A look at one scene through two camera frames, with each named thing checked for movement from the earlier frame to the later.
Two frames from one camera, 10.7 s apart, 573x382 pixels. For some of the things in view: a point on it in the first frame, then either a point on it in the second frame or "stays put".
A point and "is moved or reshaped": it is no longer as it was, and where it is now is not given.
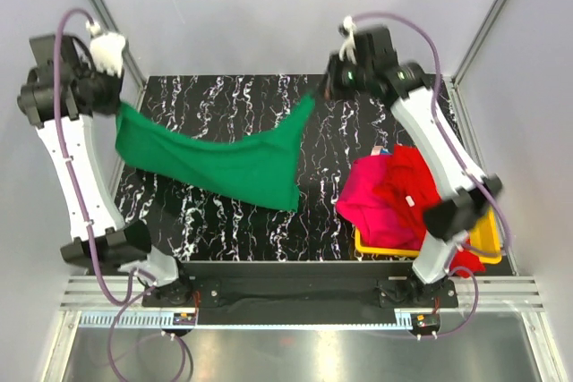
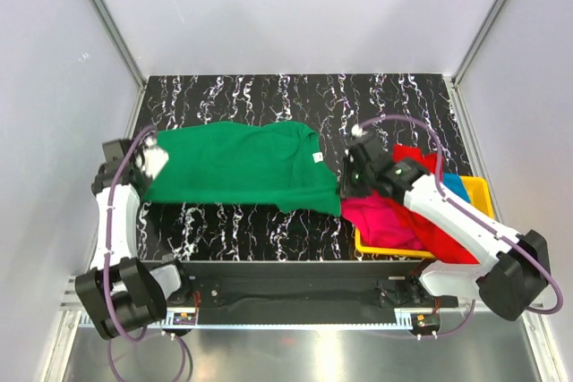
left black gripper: x=115 y=83 to x=147 y=180
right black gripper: x=334 y=65 to x=350 y=165
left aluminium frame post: x=131 y=66 stays put
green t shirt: x=262 y=167 is moved or reshaped
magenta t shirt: x=380 y=225 stays put
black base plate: x=299 y=292 stays put
